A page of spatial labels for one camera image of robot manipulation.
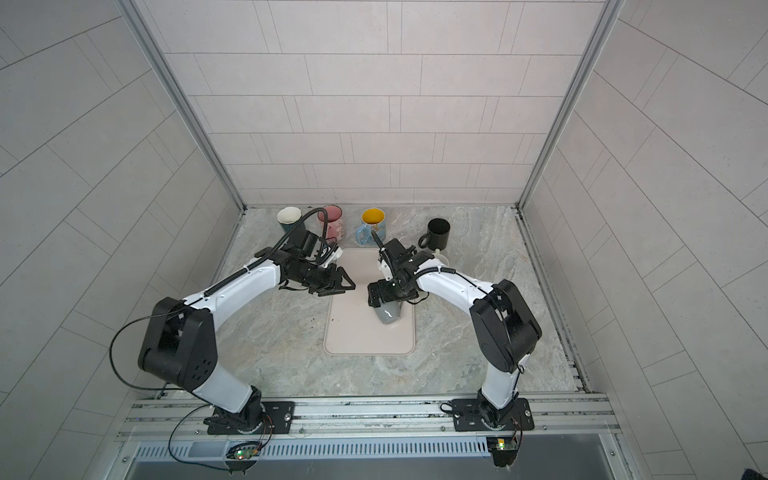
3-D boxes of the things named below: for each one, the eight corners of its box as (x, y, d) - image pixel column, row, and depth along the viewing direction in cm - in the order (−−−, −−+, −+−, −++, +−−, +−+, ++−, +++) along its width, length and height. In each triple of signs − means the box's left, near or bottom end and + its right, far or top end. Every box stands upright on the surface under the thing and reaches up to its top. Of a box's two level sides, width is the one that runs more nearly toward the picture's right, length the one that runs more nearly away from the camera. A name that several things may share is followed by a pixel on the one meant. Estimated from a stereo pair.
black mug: (418, 250, 106) (420, 234, 99) (418, 234, 110) (419, 218, 103) (447, 250, 106) (451, 234, 99) (445, 235, 110) (449, 218, 103)
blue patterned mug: (359, 246, 105) (356, 226, 97) (361, 226, 111) (358, 206, 103) (385, 246, 105) (384, 226, 97) (385, 226, 111) (384, 206, 103)
